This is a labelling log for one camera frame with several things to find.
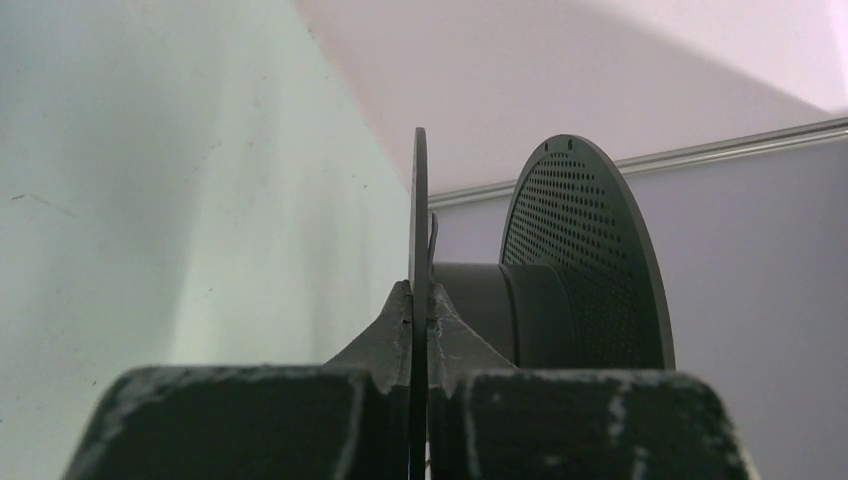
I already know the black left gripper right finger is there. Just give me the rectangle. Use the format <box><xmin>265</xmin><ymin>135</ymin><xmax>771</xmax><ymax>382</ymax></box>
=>
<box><xmin>428</xmin><ymin>286</ymin><xmax>759</xmax><ymax>479</ymax></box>

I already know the dark grey cable spool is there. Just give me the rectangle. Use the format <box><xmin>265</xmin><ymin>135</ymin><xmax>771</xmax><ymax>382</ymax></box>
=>
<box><xmin>408</xmin><ymin>128</ymin><xmax>675</xmax><ymax>479</ymax></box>

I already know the aluminium frame rail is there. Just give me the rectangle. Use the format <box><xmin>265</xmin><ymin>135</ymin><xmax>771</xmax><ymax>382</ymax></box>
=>
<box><xmin>429</xmin><ymin>117</ymin><xmax>847</xmax><ymax>209</ymax></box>

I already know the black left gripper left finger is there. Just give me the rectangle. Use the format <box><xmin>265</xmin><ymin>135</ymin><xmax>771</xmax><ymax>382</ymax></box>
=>
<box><xmin>64</xmin><ymin>281</ymin><xmax>412</xmax><ymax>479</ymax></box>

